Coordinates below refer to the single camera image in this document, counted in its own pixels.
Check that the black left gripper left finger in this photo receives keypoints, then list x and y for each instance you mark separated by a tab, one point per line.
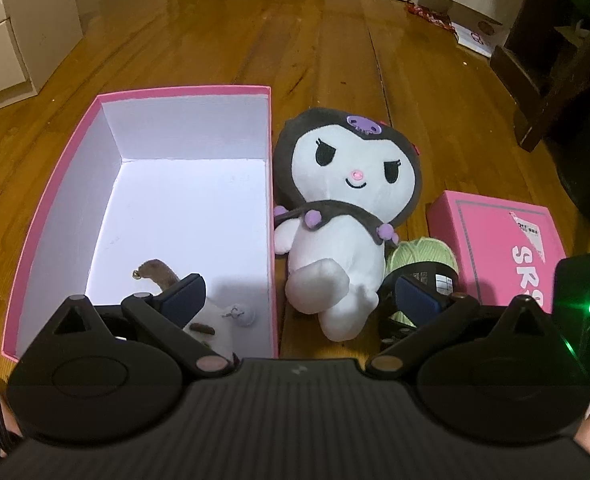
86	351

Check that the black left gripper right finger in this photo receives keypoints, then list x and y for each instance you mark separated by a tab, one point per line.
455	353

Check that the pink box lid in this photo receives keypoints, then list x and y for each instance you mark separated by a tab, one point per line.
503	248

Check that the green yarn ball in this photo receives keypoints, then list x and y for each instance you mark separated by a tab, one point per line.
420	277

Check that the black white Kuromi plush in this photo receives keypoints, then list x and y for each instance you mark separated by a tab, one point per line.
348	183

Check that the small brown white plush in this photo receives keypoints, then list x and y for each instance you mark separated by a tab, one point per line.
215	322

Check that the dark wooden chair leg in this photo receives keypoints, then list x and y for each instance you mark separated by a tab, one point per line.
541	67

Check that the pink open box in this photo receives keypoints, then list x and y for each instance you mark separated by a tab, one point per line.
178	174

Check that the white paper booklet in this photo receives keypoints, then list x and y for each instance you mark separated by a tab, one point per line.
480	37

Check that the red wrapper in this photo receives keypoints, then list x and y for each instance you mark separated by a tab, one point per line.
439	19

